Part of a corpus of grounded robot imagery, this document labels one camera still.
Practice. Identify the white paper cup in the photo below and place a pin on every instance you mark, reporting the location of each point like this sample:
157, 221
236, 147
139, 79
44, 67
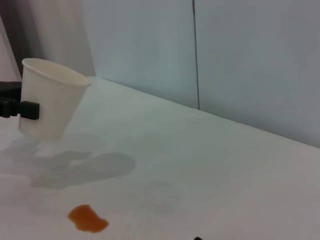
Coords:
50, 100

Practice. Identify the brown water stain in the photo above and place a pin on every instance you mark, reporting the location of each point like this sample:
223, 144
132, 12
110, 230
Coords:
87, 220

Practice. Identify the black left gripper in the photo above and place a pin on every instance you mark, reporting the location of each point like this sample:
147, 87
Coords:
10, 88

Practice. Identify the dark background pillar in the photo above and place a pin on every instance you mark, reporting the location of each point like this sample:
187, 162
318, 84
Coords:
17, 37

